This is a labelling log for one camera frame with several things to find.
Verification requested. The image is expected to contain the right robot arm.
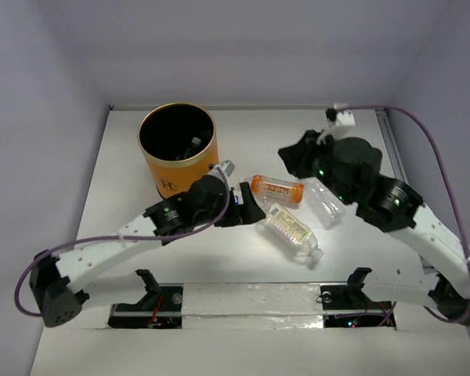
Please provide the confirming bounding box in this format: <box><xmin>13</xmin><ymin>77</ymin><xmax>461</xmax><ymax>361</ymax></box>
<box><xmin>278</xmin><ymin>130</ymin><xmax>470</xmax><ymax>327</ymax></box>

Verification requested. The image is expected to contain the clear unlabelled bottle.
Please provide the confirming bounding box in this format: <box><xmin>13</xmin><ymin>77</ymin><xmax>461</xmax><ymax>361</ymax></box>
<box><xmin>305</xmin><ymin>180</ymin><xmax>345</xmax><ymax>230</ymax></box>

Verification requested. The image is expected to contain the blue label bottle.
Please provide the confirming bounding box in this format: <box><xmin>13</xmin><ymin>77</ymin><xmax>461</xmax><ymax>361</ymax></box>
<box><xmin>232</xmin><ymin>190</ymin><xmax>244</xmax><ymax>205</ymax></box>

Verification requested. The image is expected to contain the orange cylindrical bin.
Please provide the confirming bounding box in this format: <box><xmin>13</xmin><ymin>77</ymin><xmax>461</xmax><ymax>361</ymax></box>
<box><xmin>137</xmin><ymin>103</ymin><xmax>219</xmax><ymax>198</ymax></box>

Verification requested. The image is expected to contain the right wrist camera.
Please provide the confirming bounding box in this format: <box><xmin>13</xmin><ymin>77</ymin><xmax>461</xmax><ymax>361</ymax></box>
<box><xmin>316</xmin><ymin>103</ymin><xmax>356</xmax><ymax>145</ymax></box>

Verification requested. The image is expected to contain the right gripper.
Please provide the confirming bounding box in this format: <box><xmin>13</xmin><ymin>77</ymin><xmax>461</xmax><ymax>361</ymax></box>
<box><xmin>277</xmin><ymin>128</ymin><xmax>353</xmax><ymax>204</ymax></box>

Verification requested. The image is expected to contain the orange label bottle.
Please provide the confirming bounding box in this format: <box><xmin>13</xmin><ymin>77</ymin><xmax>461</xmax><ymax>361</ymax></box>
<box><xmin>250</xmin><ymin>175</ymin><xmax>305</xmax><ymax>204</ymax></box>

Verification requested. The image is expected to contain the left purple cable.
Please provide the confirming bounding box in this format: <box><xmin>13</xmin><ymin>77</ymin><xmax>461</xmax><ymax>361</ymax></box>
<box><xmin>15</xmin><ymin>164</ymin><xmax>232</xmax><ymax>316</ymax></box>

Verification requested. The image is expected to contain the green yellow label bottle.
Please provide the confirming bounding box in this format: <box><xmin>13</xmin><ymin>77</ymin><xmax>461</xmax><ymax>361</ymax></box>
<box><xmin>258</xmin><ymin>202</ymin><xmax>324</xmax><ymax>269</ymax></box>

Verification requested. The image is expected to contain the silver taped front rail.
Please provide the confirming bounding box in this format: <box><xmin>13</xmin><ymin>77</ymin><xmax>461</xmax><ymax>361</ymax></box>
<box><xmin>107</xmin><ymin>283</ymin><xmax>396</xmax><ymax>330</ymax></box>

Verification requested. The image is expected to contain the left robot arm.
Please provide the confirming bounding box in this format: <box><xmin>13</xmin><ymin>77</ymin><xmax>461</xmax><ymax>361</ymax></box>
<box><xmin>29</xmin><ymin>175</ymin><xmax>266</xmax><ymax>327</ymax></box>

